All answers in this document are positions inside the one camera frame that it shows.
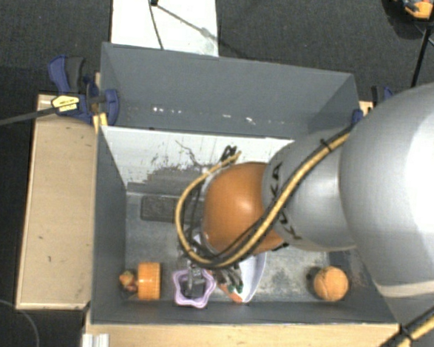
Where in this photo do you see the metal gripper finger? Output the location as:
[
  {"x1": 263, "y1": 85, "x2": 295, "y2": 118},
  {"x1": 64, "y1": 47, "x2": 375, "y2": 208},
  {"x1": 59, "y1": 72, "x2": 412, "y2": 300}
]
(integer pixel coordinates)
[
  {"x1": 194, "y1": 268, "x2": 206, "y2": 298},
  {"x1": 186, "y1": 267, "x2": 197, "y2": 297}
]

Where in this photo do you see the orange toy carrot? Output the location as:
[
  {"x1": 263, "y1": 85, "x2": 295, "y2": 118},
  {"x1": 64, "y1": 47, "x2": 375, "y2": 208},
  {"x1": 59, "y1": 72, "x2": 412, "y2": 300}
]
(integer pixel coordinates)
[{"x1": 217, "y1": 282, "x2": 245, "y2": 306}]

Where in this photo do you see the orange cylinder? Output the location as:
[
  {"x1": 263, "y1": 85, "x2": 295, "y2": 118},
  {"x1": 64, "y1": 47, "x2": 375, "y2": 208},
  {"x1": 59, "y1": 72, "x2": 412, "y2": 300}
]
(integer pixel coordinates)
[{"x1": 135, "y1": 260, "x2": 164, "y2": 303}]

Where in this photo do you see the white bowl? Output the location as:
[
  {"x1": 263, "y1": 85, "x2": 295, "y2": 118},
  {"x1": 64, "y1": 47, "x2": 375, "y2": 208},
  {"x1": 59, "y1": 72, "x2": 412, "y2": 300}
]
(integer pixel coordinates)
[{"x1": 234, "y1": 246, "x2": 268, "y2": 306}]

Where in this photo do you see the small multicoloured toy figure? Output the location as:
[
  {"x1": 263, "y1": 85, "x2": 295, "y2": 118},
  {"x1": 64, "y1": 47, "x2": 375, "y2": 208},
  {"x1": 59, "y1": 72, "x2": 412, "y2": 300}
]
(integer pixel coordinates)
[{"x1": 117, "y1": 269, "x2": 140, "y2": 298}]

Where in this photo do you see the orange ball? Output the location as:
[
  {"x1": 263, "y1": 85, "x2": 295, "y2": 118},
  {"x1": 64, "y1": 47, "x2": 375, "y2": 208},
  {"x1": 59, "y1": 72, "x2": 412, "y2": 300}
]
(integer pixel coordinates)
[{"x1": 311, "y1": 264, "x2": 351, "y2": 303}]

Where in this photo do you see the pale wood board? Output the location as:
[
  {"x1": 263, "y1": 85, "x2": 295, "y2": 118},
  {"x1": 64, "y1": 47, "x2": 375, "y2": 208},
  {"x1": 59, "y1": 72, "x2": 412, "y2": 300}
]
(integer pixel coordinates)
[{"x1": 14, "y1": 92, "x2": 106, "y2": 315}]

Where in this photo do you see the grey metal bin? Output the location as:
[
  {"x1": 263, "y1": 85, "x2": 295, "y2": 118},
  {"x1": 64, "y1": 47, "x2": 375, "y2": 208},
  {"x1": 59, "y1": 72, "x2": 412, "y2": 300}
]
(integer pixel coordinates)
[{"x1": 80, "y1": 41, "x2": 420, "y2": 346}]

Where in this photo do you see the purple flower-shaped ring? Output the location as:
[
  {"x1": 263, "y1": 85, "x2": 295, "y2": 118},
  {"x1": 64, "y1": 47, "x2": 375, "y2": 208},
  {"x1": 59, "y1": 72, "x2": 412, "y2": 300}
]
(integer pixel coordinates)
[{"x1": 170, "y1": 265, "x2": 219, "y2": 311}]

